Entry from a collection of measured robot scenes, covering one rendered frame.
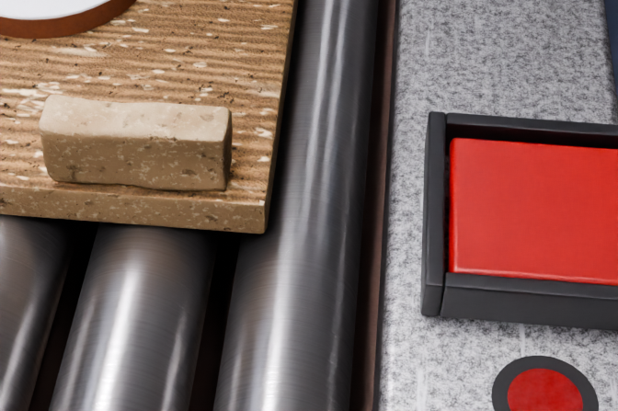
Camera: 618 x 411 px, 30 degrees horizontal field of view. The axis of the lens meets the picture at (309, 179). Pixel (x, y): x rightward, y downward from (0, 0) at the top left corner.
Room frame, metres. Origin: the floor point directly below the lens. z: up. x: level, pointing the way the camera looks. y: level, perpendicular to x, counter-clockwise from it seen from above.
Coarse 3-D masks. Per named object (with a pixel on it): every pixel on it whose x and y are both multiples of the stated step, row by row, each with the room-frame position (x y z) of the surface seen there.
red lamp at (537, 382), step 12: (528, 372) 0.19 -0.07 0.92; (540, 372) 0.19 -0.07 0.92; (552, 372) 0.19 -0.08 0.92; (516, 384) 0.19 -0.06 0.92; (528, 384) 0.19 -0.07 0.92; (540, 384) 0.19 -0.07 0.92; (552, 384) 0.19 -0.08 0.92; (564, 384) 0.19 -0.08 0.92; (516, 396) 0.18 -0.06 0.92; (528, 396) 0.18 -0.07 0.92; (540, 396) 0.18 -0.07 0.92; (552, 396) 0.18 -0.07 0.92; (564, 396) 0.18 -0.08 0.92; (576, 396) 0.18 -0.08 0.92; (516, 408) 0.18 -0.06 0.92; (528, 408) 0.18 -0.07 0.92; (540, 408) 0.18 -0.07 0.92; (552, 408) 0.18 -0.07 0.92; (564, 408) 0.18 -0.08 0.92; (576, 408) 0.18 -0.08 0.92
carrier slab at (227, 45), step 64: (192, 0) 0.34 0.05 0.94; (256, 0) 0.34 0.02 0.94; (0, 64) 0.30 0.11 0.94; (64, 64) 0.30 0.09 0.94; (128, 64) 0.30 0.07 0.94; (192, 64) 0.30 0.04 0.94; (256, 64) 0.30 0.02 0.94; (0, 128) 0.27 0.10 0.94; (256, 128) 0.27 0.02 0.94; (0, 192) 0.24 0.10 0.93; (64, 192) 0.24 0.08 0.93; (128, 192) 0.24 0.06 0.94; (192, 192) 0.24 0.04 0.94; (256, 192) 0.24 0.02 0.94
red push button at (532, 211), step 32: (480, 160) 0.27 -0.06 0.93; (512, 160) 0.27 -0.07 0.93; (544, 160) 0.27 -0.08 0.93; (576, 160) 0.27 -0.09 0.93; (608, 160) 0.27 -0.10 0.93; (480, 192) 0.25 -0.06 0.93; (512, 192) 0.25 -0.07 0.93; (544, 192) 0.25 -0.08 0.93; (576, 192) 0.25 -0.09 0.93; (608, 192) 0.25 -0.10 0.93; (480, 224) 0.24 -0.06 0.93; (512, 224) 0.24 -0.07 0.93; (544, 224) 0.24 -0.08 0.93; (576, 224) 0.24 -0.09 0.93; (608, 224) 0.24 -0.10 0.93; (480, 256) 0.22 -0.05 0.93; (512, 256) 0.23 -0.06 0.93; (544, 256) 0.23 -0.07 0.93; (576, 256) 0.23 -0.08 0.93; (608, 256) 0.23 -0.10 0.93
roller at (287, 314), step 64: (320, 0) 0.36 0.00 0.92; (320, 64) 0.32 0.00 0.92; (320, 128) 0.29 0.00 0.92; (320, 192) 0.26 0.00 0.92; (256, 256) 0.23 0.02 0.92; (320, 256) 0.23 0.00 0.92; (256, 320) 0.21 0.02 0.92; (320, 320) 0.21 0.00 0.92; (256, 384) 0.18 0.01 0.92; (320, 384) 0.18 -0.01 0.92
